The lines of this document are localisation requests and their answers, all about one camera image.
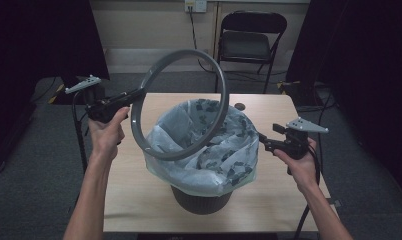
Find white wall power outlet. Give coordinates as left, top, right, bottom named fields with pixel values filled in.
left=184, top=0, right=208, bottom=14

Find person's right hand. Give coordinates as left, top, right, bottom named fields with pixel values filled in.
left=273, top=138, right=318, bottom=195

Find left hand-held gripper cable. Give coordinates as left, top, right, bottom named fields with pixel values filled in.
left=71, top=91, right=91, bottom=174

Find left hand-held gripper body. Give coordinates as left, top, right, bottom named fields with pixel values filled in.
left=64, top=74, right=130, bottom=124

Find dark grey trash bin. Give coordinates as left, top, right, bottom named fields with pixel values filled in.
left=170, top=185, right=233, bottom=215

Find grey bin rim ring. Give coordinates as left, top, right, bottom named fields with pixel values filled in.
left=130, top=49, right=230, bottom=162

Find black folding chair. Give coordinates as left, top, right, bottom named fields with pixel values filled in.
left=215, top=10, right=288, bottom=94

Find panda print garbage bag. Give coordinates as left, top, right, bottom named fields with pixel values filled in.
left=143, top=98, right=260, bottom=198

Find thin black floor cable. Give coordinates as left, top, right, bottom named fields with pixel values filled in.
left=30, top=77, right=58, bottom=104

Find right hand-held gripper cable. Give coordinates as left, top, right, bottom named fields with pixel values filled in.
left=293, top=145, right=323, bottom=240

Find hand-held gripper cable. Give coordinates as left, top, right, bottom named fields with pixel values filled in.
left=293, top=145, right=323, bottom=240
left=71, top=91, right=91, bottom=174

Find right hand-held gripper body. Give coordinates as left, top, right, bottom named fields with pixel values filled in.
left=273, top=117, right=329, bottom=160

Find black curtain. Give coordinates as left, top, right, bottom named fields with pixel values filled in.
left=285, top=0, right=402, bottom=201
left=0, top=0, right=111, bottom=174

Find person's left hand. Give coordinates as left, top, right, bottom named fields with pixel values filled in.
left=88, top=106, right=131, bottom=162

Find black stand base yellow stripes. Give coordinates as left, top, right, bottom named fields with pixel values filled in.
left=48, top=75, right=105, bottom=106

